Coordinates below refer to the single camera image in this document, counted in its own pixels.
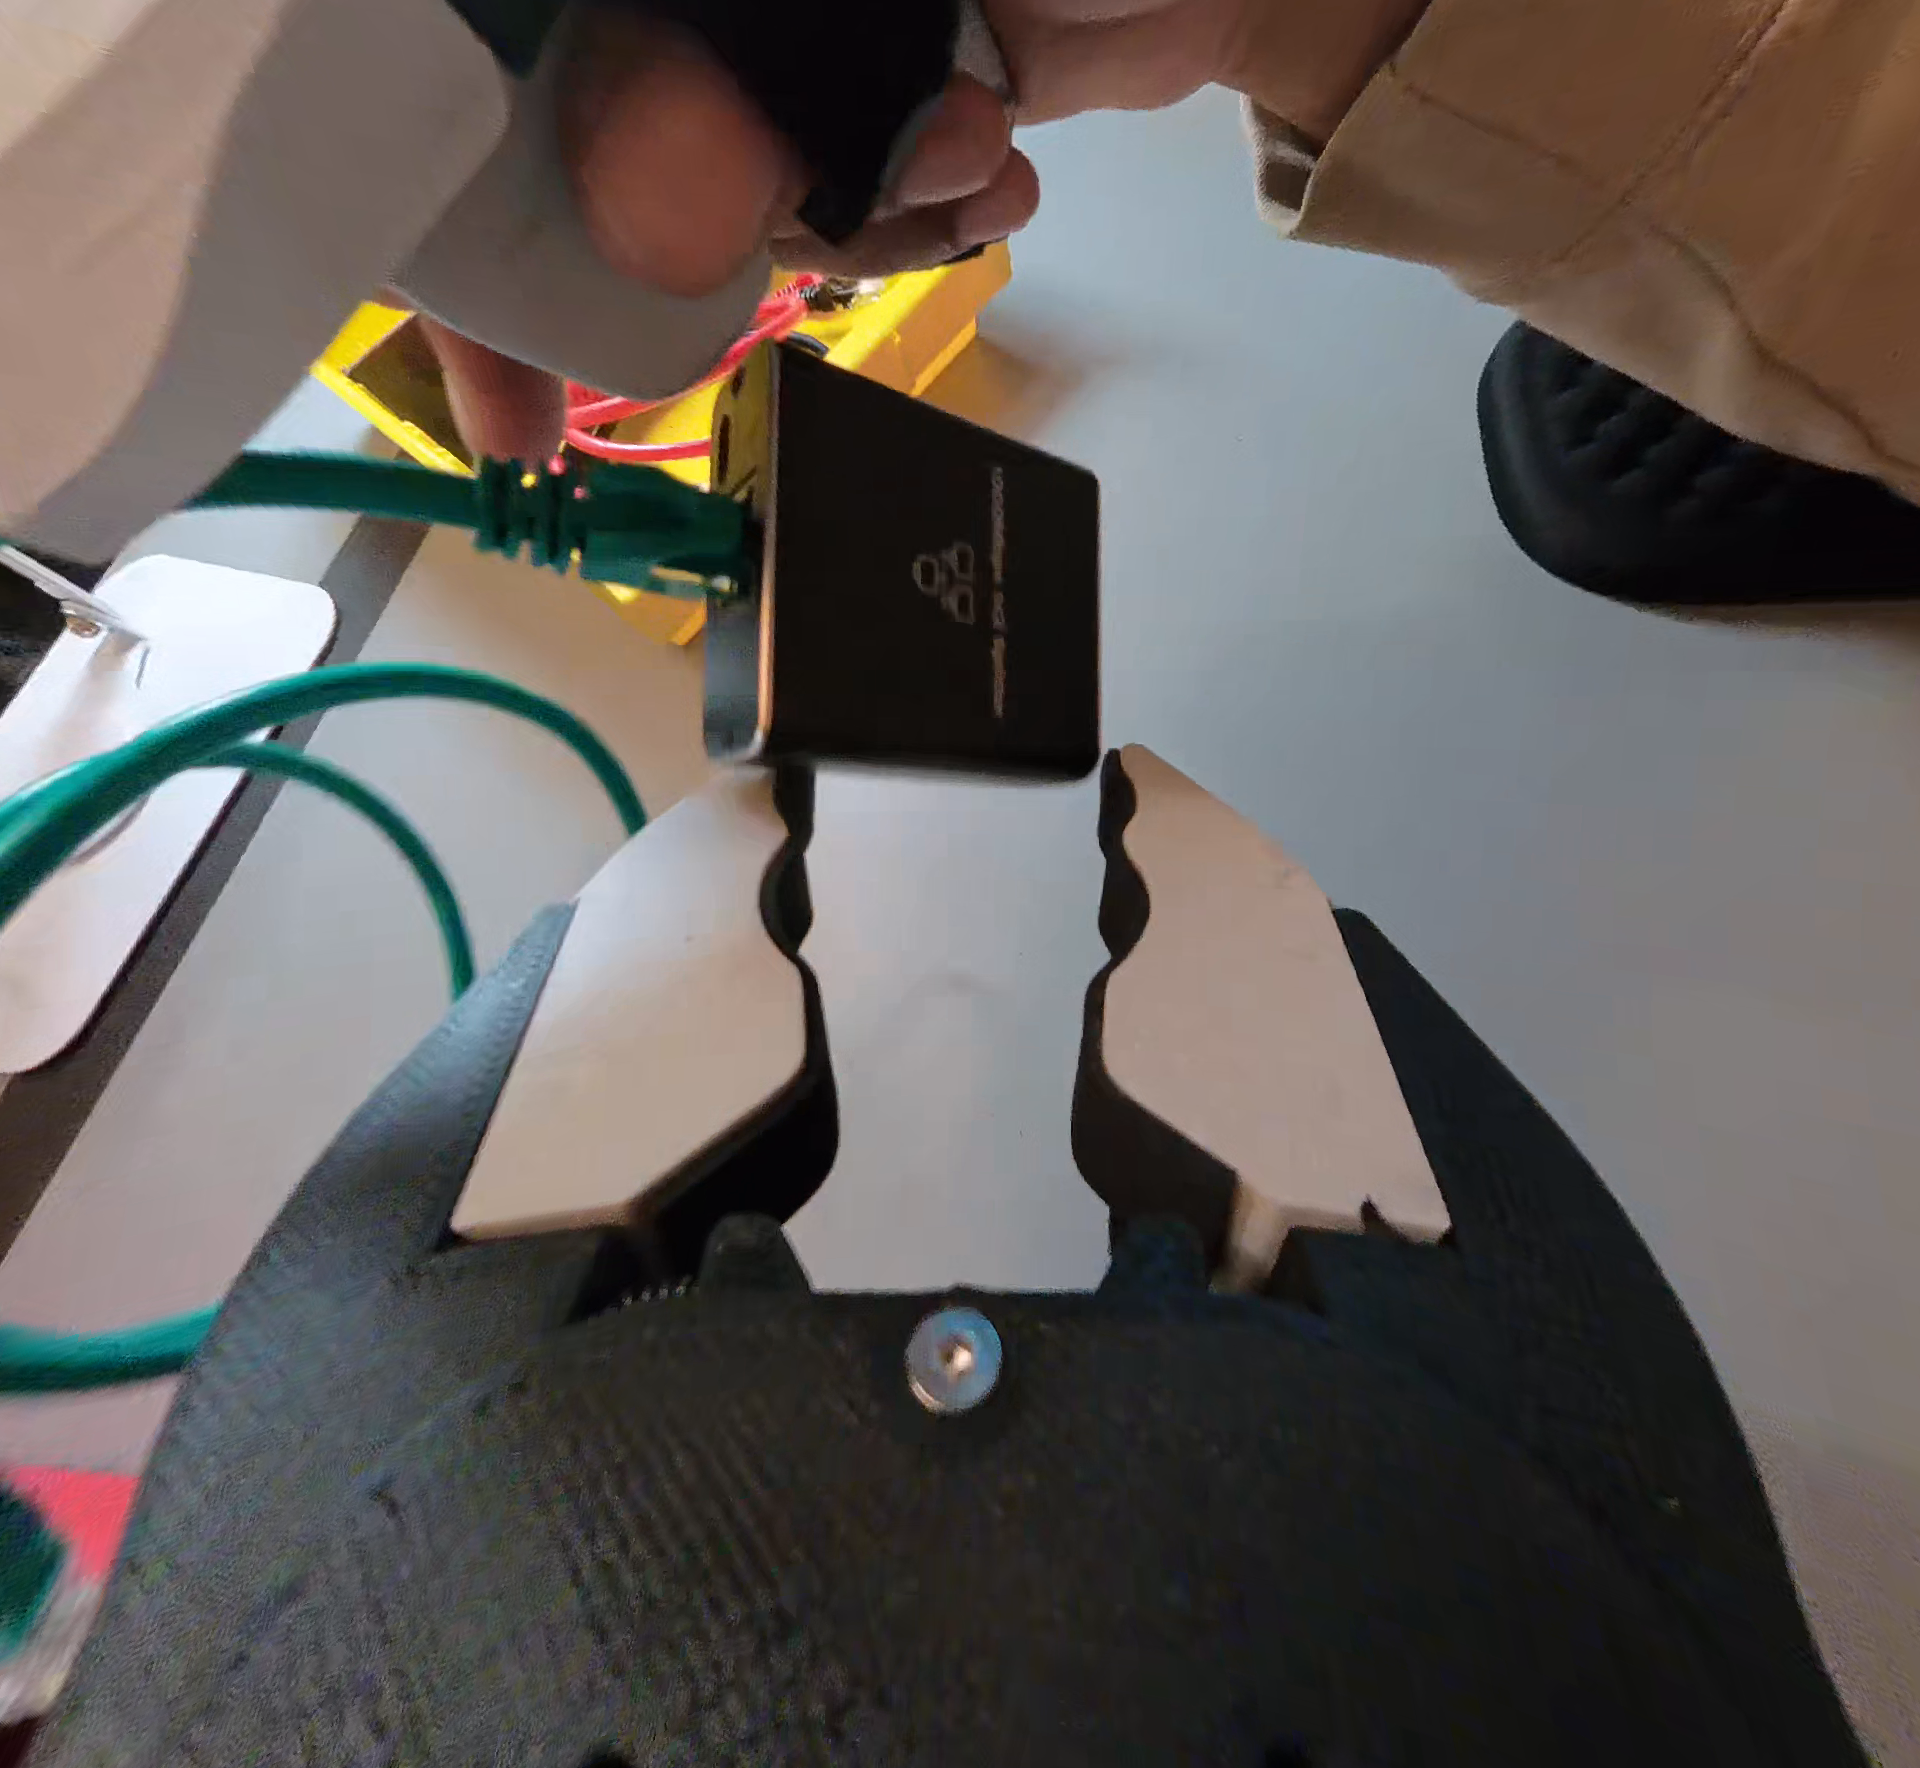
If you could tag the yellow plastic bin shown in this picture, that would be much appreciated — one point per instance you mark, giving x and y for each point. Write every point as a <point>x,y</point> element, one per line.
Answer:
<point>929,313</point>

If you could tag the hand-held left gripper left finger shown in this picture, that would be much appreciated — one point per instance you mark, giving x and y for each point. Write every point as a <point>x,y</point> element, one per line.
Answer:
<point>659,1035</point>

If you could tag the red plastic bin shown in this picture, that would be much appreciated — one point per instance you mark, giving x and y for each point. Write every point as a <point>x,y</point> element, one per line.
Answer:
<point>76,1515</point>

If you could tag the person's right forearm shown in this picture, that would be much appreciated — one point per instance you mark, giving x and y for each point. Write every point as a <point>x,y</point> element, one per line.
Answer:
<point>1651,118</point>

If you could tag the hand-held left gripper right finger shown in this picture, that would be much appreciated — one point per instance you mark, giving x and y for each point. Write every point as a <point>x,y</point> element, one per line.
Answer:
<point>1259,1047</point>

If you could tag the white tablet stand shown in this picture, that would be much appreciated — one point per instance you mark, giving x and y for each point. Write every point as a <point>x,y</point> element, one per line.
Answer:
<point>136,777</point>

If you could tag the black ethernet splitter box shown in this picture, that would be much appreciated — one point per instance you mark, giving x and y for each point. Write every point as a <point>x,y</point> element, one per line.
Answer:
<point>929,599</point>

